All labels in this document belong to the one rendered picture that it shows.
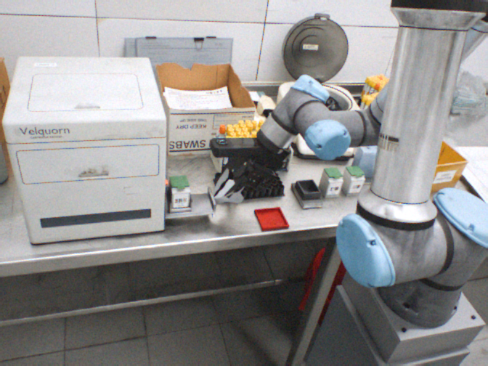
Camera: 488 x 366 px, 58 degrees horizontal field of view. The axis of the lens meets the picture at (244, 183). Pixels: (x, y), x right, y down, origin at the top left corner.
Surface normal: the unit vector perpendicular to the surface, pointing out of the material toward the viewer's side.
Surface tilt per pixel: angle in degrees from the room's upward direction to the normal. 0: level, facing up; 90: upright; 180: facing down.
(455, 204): 10
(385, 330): 90
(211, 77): 88
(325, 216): 0
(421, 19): 125
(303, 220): 0
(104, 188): 90
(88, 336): 0
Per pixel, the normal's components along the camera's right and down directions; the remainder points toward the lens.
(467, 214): 0.29, -0.76
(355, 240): -0.93, 0.21
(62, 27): 0.27, 0.62
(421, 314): -0.18, 0.33
